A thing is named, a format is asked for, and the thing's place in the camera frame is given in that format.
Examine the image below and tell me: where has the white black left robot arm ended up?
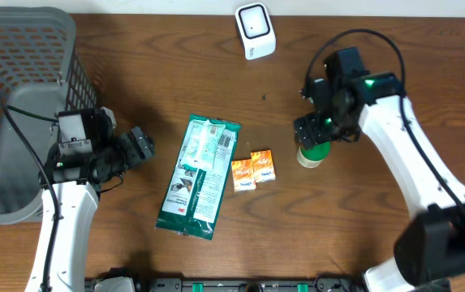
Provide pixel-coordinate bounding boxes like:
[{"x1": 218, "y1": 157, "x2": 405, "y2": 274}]
[{"x1": 26, "y1": 107, "x2": 155, "y2": 291}]

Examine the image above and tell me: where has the grey plastic shopping basket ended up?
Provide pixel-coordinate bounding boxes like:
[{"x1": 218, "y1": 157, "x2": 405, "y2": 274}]
[{"x1": 0, "y1": 7, "x2": 98, "y2": 225}]

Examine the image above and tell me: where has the light green wipes pack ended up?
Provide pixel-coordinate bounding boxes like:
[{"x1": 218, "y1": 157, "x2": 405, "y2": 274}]
[{"x1": 181, "y1": 119, "x2": 226, "y2": 171}]

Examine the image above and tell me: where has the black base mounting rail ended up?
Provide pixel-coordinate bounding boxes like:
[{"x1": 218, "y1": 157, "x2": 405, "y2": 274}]
[{"x1": 83, "y1": 277, "x2": 366, "y2": 292}]

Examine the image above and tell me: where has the white cube barcode scanner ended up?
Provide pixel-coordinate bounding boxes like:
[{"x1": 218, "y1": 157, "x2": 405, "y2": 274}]
[{"x1": 235, "y1": 2, "x2": 277, "y2": 61}]

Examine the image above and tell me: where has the orange white small packet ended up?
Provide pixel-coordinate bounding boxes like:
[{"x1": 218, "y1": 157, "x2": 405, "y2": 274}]
[{"x1": 231, "y1": 159, "x2": 256, "y2": 192}]

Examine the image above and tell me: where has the green 3M product pouch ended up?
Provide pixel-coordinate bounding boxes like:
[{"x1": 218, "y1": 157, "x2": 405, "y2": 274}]
[{"x1": 155, "y1": 114, "x2": 241, "y2": 240}]

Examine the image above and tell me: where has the green lid white jar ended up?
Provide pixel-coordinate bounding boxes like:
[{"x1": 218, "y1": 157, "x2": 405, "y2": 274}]
[{"x1": 296, "y1": 142, "x2": 331, "y2": 169}]

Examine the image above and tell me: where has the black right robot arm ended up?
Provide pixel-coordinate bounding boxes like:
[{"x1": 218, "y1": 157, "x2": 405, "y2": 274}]
[{"x1": 294, "y1": 71, "x2": 465, "y2": 291}]

